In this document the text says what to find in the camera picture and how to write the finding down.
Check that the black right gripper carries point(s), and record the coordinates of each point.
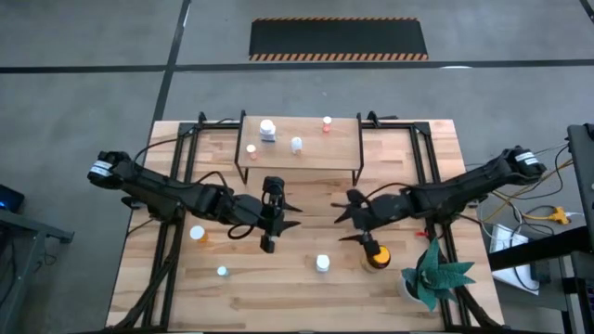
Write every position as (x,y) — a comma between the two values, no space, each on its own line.
(380,209)

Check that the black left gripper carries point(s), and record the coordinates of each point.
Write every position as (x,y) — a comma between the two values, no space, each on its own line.
(271,218)

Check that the amber bottle yellow cap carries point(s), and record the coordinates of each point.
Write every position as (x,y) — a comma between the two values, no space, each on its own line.
(381,259)

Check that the white blue-label medicine bottle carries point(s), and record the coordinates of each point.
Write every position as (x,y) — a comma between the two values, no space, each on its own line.
(267,126)
(322,261)

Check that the plain white plastic bottle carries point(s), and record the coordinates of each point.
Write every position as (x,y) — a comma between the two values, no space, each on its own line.
(296,143)

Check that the small clear vial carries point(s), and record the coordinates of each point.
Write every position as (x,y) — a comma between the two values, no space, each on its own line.
(222,271)

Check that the orange pill bottle white cap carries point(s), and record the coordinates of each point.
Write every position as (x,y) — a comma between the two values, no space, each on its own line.
(197,232)

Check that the pink vial white cap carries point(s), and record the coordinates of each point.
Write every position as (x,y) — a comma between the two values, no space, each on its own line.
(327,120)

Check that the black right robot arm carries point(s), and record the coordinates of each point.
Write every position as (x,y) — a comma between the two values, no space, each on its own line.
(464,185)

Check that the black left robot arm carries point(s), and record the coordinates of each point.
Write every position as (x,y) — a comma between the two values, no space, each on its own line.
(153,185)

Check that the wooden shelf black metal legs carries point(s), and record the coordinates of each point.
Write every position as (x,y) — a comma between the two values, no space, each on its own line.
(320,148)

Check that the small red clip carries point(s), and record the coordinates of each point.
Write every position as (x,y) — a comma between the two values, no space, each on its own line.
(421,233)

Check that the green artificial plant white pot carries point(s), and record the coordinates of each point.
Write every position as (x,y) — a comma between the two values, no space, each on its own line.
(434,276)

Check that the white papers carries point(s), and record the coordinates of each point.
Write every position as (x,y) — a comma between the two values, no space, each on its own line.
(503,239)

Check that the black hazard-striped floor mat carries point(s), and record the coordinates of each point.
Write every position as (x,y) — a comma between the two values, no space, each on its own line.
(338,39)

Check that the black equipment stand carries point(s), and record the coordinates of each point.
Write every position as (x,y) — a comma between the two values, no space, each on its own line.
(582,162)

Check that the grey metal stand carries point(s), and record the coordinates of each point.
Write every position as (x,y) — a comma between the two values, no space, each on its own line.
(28,222)

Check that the black device blue light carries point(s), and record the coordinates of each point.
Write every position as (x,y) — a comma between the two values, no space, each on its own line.
(9,199)

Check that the black metal table frame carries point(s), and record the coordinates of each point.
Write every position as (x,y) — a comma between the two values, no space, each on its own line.
(421,127)

